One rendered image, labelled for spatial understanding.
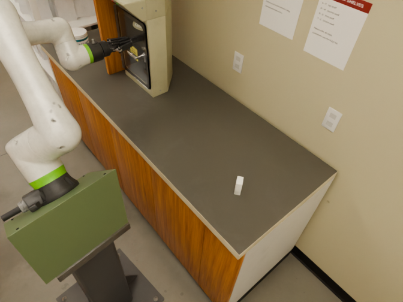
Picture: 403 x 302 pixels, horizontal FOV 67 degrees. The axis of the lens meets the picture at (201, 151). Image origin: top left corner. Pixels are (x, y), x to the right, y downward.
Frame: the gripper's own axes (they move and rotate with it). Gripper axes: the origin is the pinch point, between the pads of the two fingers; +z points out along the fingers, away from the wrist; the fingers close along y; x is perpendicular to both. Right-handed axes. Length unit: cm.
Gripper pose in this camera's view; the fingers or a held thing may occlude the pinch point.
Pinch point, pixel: (135, 39)
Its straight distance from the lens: 172.8
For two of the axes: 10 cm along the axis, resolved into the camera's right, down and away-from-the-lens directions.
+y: -6.4, -5.8, 5.0
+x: -0.5, 6.9, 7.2
